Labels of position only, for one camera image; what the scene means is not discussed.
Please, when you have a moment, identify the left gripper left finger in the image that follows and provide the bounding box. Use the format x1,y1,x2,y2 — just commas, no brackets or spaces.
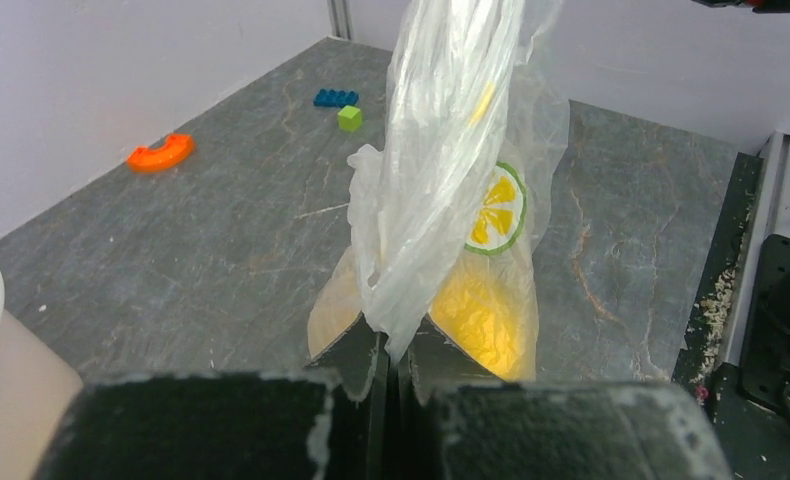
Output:
35,319,389,479

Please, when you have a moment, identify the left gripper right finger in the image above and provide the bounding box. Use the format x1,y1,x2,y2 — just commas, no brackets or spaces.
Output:
398,320,732,479

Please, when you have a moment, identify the clear plastic bag of fruits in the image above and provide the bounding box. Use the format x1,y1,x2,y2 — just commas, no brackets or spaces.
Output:
307,1,570,381

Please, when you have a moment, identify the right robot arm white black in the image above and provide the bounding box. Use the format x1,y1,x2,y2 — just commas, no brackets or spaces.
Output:
694,0,790,14

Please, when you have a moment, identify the green toy cube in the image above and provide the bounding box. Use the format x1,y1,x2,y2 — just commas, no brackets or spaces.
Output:
337,105,363,132

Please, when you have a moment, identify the white plastic basket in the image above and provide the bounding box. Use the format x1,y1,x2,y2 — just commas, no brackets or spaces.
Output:
0,272,83,479

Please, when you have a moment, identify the orange curved toy block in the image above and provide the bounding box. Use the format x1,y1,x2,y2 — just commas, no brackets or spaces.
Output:
126,133,195,173

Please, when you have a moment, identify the blue toy brick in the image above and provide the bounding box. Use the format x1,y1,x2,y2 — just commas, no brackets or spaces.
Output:
313,89,359,109

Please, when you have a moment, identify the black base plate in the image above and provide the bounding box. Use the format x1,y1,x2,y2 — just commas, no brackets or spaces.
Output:
673,154,790,479

